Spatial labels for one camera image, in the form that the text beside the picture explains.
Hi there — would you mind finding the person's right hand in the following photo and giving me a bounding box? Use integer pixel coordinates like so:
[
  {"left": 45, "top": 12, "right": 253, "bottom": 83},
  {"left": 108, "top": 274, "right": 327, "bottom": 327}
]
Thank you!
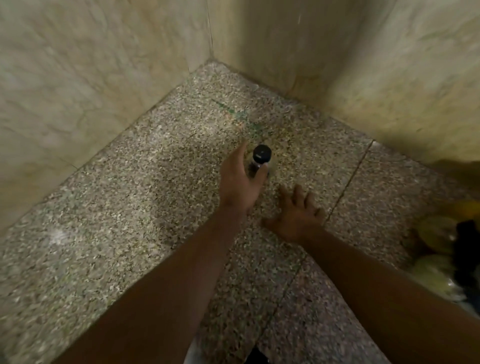
[{"left": 261, "top": 184, "right": 328, "bottom": 245}]

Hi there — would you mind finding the yellow fruit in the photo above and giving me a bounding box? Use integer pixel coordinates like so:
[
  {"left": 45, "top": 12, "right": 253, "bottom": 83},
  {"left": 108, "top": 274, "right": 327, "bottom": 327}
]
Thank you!
[{"left": 448, "top": 200, "right": 480, "bottom": 223}]

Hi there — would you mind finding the clear bottle with black cap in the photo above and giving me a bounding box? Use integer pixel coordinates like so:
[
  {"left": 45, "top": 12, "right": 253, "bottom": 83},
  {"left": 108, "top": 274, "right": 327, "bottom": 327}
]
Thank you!
[{"left": 245, "top": 144, "right": 277, "bottom": 181}]

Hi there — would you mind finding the black object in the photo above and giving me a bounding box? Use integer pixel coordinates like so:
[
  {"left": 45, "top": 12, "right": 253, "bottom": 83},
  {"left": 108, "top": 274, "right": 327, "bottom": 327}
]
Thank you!
[{"left": 453, "top": 220, "right": 480, "bottom": 316}]

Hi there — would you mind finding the person's right forearm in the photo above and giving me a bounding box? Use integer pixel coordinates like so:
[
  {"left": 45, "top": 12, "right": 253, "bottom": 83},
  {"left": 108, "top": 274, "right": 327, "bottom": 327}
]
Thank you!
[{"left": 300, "top": 227, "right": 480, "bottom": 364}]

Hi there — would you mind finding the green round fruit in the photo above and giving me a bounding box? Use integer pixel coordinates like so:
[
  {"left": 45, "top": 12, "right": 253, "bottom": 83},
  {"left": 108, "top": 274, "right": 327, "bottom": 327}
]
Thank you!
[
  {"left": 414, "top": 215, "right": 459, "bottom": 256},
  {"left": 409, "top": 255, "right": 467, "bottom": 301}
]

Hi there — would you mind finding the person's left hand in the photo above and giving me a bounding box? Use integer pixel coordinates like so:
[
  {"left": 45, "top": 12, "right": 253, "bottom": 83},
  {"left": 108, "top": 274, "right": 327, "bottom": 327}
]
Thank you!
[{"left": 218, "top": 141, "right": 271, "bottom": 215}]

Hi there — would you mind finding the person's left forearm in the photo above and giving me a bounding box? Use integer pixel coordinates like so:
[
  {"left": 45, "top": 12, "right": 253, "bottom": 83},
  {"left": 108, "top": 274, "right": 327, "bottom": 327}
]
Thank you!
[{"left": 52, "top": 204, "right": 248, "bottom": 364}]

